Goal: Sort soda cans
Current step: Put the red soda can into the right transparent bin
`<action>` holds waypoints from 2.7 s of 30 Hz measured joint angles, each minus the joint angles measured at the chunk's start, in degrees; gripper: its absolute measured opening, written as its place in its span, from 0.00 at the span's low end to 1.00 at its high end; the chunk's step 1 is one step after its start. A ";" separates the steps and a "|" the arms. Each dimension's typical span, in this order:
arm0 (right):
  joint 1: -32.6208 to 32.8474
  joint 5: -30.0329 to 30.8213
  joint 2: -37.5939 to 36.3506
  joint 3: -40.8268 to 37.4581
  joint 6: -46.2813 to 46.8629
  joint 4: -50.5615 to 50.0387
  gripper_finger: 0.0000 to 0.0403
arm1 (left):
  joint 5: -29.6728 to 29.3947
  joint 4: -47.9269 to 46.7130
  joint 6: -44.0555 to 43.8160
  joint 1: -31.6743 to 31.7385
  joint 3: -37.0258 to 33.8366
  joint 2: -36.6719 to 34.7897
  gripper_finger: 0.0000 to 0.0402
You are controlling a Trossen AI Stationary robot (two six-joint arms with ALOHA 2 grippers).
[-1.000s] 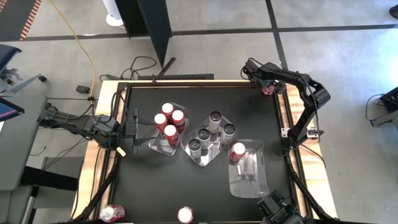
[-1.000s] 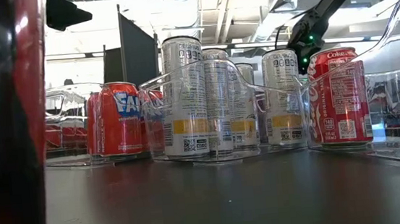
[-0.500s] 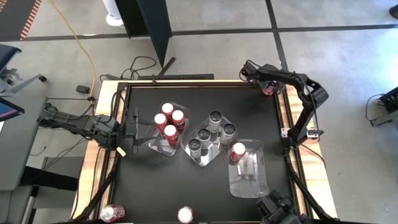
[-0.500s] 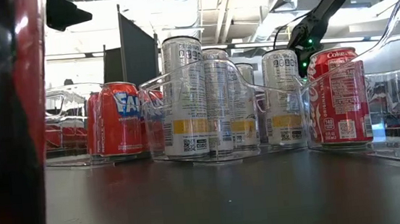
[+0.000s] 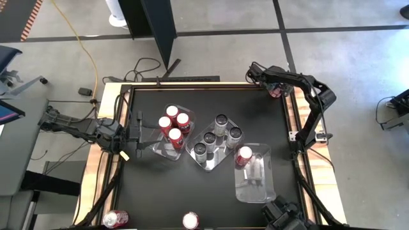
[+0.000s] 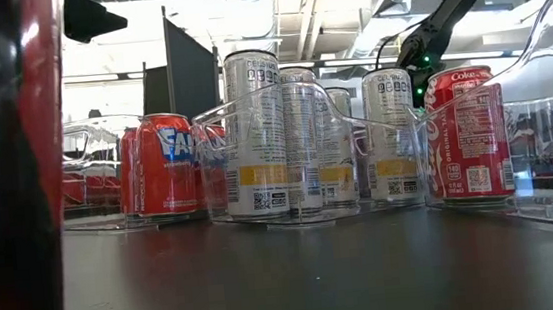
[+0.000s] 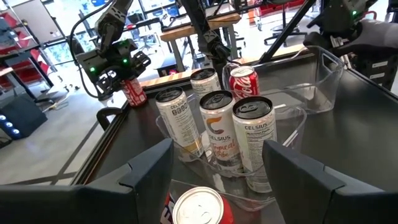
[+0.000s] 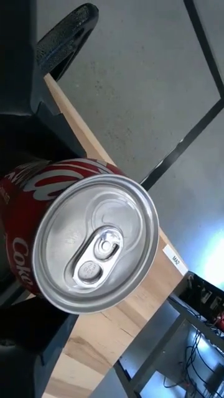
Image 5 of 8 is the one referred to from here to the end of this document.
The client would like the red Fanta soda can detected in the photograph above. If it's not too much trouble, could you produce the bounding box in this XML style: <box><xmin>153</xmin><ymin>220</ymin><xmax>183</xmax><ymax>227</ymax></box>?
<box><xmin>181</xmin><ymin>211</ymin><xmax>201</xmax><ymax>230</ymax></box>
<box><xmin>176</xmin><ymin>112</ymin><xmax>192</xmax><ymax>134</ymax></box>
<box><xmin>165</xmin><ymin>105</ymin><xmax>180</xmax><ymax>122</ymax></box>
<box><xmin>102</xmin><ymin>209</ymin><xmax>130</xmax><ymax>229</ymax></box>
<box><xmin>168</xmin><ymin>127</ymin><xmax>185</xmax><ymax>150</ymax></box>
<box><xmin>269</xmin><ymin>85</ymin><xmax>284</xmax><ymax>99</ymax></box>
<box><xmin>158</xmin><ymin>116</ymin><xmax>173</xmax><ymax>138</ymax></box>

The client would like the dark computer monitor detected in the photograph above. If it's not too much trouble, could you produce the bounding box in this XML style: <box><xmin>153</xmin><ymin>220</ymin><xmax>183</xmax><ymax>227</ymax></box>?
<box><xmin>0</xmin><ymin>98</ymin><xmax>26</xmax><ymax>126</ymax></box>

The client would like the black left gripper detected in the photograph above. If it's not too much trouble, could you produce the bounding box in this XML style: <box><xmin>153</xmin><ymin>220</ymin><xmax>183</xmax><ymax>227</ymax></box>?
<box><xmin>126</xmin><ymin>111</ymin><xmax>167</xmax><ymax>159</ymax></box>

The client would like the grey desk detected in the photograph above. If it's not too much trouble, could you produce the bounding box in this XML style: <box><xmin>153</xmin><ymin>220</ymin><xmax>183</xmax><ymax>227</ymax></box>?
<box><xmin>0</xmin><ymin>95</ymin><xmax>50</xmax><ymax>196</ymax></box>

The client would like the office chair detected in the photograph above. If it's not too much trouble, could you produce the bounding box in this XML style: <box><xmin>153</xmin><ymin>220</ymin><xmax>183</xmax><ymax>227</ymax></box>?
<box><xmin>0</xmin><ymin>44</ymin><xmax>49</xmax><ymax>96</ymax></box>

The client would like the grey cabinet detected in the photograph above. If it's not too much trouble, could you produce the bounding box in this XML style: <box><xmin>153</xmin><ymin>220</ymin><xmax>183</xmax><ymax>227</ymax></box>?
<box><xmin>0</xmin><ymin>190</ymin><xmax>41</xmax><ymax>230</ymax></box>

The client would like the yellow floor cable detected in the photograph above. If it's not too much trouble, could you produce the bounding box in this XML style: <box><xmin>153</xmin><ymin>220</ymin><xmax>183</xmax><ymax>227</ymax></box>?
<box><xmin>50</xmin><ymin>0</ymin><xmax>100</xmax><ymax>112</ymax></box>

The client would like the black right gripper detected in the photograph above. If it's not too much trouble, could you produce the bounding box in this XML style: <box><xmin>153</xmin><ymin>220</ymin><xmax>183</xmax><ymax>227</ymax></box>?
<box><xmin>247</xmin><ymin>62</ymin><xmax>294</xmax><ymax>98</ymax></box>

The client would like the black equipment case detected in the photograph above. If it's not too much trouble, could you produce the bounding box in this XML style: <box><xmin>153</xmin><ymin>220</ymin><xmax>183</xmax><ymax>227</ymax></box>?
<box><xmin>375</xmin><ymin>88</ymin><xmax>409</xmax><ymax>132</ymax></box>

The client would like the clear plastic storage bin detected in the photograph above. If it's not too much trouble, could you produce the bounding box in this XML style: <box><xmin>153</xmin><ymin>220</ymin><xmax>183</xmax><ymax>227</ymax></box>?
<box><xmin>185</xmin><ymin>117</ymin><xmax>245</xmax><ymax>172</ymax></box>
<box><xmin>149</xmin><ymin>103</ymin><xmax>196</xmax><ymax>162</ymax></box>
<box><xmin>234</xmin><ymin>142</ymin><xmax>277</xmax><ymax>204</ymax></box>

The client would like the red Coca-Cola soda can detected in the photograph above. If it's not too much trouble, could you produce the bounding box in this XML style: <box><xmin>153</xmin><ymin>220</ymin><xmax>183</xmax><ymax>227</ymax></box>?
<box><xmin>235</xmin><ymin>146</ymin><xmax>253</xmax><ymax>167</ymax></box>

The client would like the black aluminium table frame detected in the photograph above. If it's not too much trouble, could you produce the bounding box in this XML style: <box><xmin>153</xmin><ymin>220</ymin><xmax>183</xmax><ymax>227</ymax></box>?
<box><xmin>120</xmin><ymin>81</ymin><xmax>320</xmax><ymax>230</ymax></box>

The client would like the black diagonal frame strut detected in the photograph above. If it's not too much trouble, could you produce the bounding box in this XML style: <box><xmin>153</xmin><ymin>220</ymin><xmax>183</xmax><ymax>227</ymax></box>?
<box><xmin>293</xmin><ymin>159</ymin><xmax>348</xmax><ymax>228</ymax></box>
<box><xmin>76</xmin><ymin>159</ymin><xmax>125</xmax><ymax>227</ymax></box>

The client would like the white round floor stand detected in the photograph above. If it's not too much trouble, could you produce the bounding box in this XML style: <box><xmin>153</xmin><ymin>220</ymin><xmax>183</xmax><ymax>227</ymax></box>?
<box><xmin>105</xmin><ymin>0</ymin><xmax>129</xmax><ymax>29</ymax></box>

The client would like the black mat orange striped edge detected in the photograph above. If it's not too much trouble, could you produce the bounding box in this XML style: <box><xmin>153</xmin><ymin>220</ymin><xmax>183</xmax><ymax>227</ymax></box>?
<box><xmin>0</xmin><ymin>0</ymin><xmax>44</xmax><ymax>42</ymax></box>

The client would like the black looped floor cable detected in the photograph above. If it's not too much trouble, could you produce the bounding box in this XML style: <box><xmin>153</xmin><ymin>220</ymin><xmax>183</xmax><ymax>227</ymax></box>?
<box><xmin>102</xmin><ymin>56</ymin><xmax>162</xmax><ymax>84</ymax></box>

